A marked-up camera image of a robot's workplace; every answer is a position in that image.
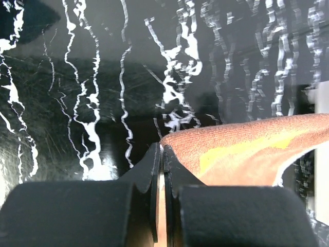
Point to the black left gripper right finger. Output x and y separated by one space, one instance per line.
200 215

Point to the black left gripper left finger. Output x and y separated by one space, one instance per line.
123 212

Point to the yellow towel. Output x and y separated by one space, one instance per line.
254 153

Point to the white square tray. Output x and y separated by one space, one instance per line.
319 97

